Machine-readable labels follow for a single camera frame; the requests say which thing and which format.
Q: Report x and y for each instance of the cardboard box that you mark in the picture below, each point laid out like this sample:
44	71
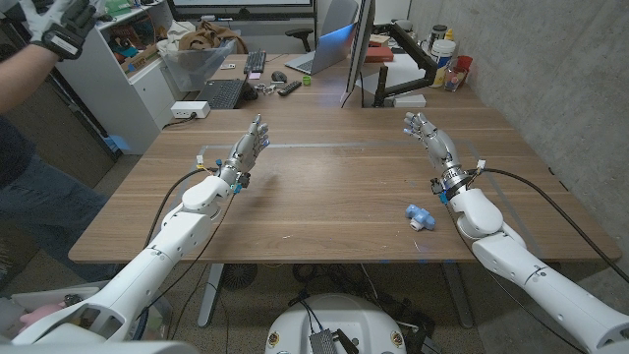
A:
140	59

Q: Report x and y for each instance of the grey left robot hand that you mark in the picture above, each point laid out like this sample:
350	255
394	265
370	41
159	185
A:
248	147

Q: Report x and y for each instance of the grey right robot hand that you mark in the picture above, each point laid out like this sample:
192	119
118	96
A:
440	147

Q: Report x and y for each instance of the person's right gloved hand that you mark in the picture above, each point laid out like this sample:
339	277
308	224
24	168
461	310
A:
59	29

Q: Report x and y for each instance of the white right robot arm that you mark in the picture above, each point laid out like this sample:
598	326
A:
540	280

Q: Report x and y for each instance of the person in dark shirt jeans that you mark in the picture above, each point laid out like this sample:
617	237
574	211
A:
44	211

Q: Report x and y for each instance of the black framed wall screen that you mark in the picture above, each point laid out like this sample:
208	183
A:
245	11

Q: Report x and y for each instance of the pink sticky note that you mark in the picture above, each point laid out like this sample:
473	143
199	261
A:
254	76

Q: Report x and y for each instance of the white plastic tub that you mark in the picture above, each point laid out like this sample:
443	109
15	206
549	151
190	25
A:
443	53

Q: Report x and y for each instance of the clear plastic bin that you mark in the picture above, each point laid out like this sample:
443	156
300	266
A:
196	69

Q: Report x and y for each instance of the white cloth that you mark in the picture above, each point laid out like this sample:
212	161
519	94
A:
172	37

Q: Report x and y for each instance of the small black keyboard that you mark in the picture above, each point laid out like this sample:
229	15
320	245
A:
255	61

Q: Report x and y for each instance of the white robot torso edge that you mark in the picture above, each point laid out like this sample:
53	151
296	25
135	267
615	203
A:
98	349

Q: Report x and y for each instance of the black remote control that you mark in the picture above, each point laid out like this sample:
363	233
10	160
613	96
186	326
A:
289	88

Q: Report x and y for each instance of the white paper sheet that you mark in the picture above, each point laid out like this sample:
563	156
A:
403	74

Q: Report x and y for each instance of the black round fan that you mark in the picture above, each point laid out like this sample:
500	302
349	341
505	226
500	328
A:
239	276

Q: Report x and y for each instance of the red cup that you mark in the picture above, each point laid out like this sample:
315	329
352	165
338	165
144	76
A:
464	63

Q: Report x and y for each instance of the person's bare right forearm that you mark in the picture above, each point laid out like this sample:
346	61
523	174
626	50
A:
19	78

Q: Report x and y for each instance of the large black keyboard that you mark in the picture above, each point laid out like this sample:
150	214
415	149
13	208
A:
221	93

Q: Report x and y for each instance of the dark jar with lid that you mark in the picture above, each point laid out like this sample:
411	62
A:
436	33

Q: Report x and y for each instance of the red box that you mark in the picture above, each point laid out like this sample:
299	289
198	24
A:
378	54

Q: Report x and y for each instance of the silver open laptop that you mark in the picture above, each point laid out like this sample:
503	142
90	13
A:
329	49

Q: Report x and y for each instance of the pink soft toy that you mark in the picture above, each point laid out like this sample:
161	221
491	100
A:
39	314

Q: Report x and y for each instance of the flat white box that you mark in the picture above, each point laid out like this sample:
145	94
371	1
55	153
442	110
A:
409	100

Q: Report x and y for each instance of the black office chair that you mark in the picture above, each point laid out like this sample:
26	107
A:
300	34

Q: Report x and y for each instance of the grey metal table leg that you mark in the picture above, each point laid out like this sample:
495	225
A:
458	295
210	295

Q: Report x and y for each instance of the white shelf cabinet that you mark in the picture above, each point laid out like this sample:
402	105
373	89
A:
118	108

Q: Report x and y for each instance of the small green cup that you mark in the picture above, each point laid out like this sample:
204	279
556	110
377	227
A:
306	80

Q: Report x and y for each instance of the brown cloth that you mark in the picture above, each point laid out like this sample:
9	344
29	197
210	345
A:
206	37

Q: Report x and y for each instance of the white power strip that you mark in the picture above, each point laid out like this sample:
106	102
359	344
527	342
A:
189	109

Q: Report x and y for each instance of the blue toy camera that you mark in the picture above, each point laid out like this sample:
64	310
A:
422	216

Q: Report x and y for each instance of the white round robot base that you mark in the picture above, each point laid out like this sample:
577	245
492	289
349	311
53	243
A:
344	319

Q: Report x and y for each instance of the black computer mouse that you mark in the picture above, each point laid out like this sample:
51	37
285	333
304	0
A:
279	76

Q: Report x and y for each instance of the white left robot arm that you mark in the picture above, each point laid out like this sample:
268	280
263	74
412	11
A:
147	265

